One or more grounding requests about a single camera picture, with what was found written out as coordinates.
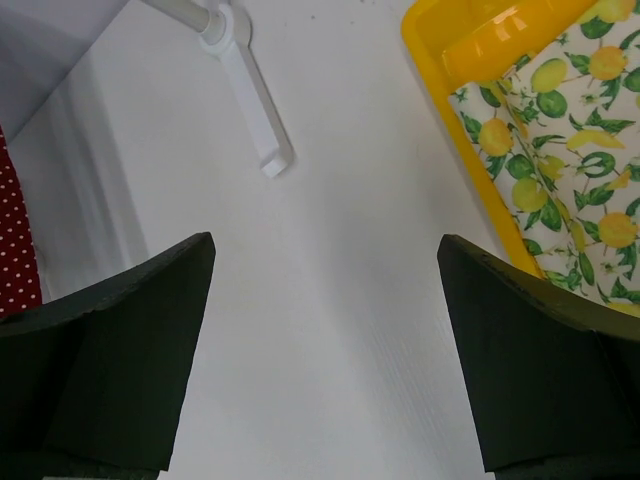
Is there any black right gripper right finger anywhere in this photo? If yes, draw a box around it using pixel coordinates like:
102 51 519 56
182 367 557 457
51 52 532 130
437 235 639 473

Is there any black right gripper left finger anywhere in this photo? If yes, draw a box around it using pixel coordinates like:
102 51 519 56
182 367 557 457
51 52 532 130
1 232 216 472

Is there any lemon print skirt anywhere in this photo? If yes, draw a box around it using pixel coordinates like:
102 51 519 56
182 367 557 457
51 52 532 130
449 1 639 316

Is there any red polka dot skirt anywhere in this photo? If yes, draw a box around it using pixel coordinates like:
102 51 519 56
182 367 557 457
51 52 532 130
0 132 42 319

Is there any yellow plastic tray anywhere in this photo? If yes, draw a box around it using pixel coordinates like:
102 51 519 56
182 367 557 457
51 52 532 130
402 1 600 280

